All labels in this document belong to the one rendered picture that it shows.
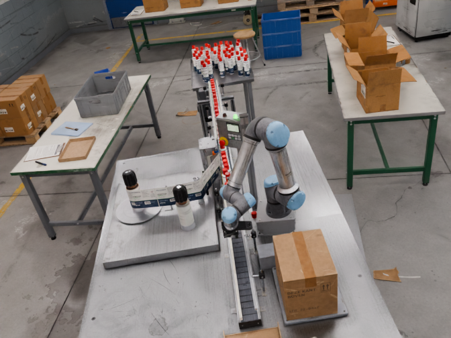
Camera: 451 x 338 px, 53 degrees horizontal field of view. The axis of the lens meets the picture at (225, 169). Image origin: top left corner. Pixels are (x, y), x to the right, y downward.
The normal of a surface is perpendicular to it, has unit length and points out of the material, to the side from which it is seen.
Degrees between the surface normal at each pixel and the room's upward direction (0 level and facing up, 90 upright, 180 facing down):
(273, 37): 90
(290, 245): 0
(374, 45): 74
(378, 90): 91
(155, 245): 0
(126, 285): 0
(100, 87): 90
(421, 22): 90
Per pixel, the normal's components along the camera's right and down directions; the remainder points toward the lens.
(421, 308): -0.14, -0.82
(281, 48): -0.10, 0.57
